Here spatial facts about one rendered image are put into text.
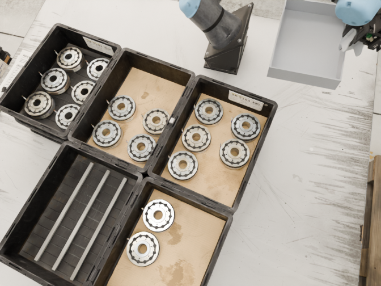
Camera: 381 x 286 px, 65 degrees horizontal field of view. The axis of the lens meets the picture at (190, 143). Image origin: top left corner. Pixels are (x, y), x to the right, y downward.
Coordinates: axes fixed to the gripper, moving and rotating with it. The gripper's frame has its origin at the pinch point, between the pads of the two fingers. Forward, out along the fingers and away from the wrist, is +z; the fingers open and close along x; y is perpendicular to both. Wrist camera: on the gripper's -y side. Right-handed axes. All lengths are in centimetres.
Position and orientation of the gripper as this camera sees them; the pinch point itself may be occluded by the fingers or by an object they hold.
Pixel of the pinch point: (344, 45)
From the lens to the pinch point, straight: 103.7
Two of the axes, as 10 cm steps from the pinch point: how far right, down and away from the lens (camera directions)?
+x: 9.6, 2.6, 1.1
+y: -2.1, 9.2, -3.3
